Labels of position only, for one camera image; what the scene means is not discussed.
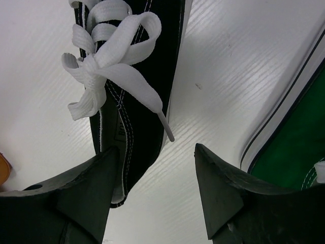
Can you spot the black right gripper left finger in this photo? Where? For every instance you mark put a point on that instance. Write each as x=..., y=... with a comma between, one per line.
x=71, y=207

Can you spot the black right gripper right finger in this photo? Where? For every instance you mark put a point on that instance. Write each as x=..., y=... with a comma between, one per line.
x=241, y=208

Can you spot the orange wooden shoe shelf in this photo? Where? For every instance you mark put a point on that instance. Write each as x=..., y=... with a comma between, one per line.
x=5, y=169

